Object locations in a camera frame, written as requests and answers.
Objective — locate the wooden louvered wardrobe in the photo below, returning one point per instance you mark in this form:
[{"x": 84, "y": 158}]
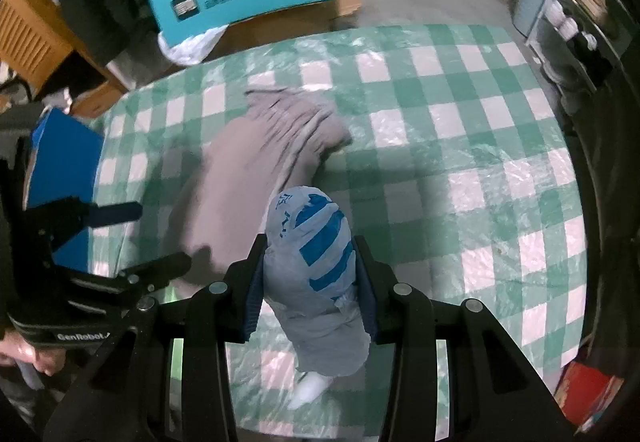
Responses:
[{"x": 30, "y": 36}]

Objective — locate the white shoe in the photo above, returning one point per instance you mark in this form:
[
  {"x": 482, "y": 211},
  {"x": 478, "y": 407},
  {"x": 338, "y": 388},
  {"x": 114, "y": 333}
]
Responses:
[
  {"x": 555, "y": 13},
  {"x": 569, "y": 28}
]

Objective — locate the grey garment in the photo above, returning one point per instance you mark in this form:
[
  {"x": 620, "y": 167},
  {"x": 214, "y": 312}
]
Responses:
[{"x": 260, "y": 146}]

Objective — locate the blue cardboard box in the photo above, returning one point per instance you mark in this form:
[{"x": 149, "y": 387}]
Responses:
[{"x": 60, "y": 161}]

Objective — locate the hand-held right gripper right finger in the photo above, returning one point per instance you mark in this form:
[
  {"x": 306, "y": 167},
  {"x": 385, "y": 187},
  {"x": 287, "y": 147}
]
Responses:
[{"x": 367, "y": 307}]

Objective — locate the white plastic bag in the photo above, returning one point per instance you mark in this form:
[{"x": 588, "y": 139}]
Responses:
[{"x": 190, "y": 49}]

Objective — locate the green white checked tablecloth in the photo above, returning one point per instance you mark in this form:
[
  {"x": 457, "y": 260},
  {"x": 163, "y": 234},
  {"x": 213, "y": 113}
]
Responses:
[{"x": 450, "y": 121}]

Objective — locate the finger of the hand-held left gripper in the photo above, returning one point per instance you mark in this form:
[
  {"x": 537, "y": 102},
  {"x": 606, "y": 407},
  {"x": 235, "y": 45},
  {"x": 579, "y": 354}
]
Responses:
[
  {"x": 160, "y": 267},
  {"x": 117, "y": 213}
]

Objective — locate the brown cardboard box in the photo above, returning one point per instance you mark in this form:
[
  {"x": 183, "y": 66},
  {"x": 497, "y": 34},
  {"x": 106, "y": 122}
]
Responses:
[{"x": 300, "y": 21}]

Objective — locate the red box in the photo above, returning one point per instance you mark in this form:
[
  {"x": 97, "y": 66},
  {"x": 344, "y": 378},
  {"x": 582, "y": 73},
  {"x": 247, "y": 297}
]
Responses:
[{"x": 585, "y": 392}]

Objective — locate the shoe rack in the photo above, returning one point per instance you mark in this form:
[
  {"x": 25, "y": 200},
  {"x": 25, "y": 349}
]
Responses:
[{"x": 590, "y": 66}]

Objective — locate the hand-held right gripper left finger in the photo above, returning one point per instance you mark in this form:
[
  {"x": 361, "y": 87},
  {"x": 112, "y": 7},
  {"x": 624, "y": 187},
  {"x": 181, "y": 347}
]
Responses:
[{"x": 252, "y": 297}]

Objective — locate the white blue striped sock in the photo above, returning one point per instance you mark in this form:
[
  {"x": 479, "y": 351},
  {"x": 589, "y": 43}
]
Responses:
[{"x": 310, "y": 232}]

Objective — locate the person's left hand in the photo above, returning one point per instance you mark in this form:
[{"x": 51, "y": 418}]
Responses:
[{"x": 40, "y": 359}]

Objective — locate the brown shoe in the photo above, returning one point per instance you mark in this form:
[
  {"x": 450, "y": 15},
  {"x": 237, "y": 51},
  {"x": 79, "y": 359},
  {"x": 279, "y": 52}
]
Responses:
[{"x": 595, "y": 1}]

